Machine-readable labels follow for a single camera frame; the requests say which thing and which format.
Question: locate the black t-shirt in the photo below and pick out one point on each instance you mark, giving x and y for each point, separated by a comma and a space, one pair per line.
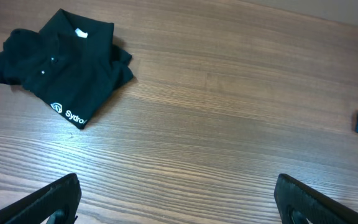
71, 64

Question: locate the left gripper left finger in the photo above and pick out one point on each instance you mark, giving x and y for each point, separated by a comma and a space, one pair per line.
56, 203

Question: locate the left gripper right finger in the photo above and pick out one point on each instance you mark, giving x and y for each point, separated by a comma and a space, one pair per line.
299, 203

